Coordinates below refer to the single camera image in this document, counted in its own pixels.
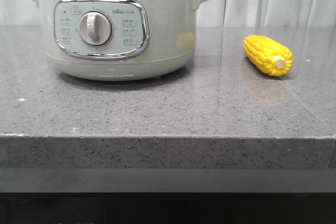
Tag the yellow corn cob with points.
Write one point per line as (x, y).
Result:
(268, 55)

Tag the pale green electric pot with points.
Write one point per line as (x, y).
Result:
(119, 40)

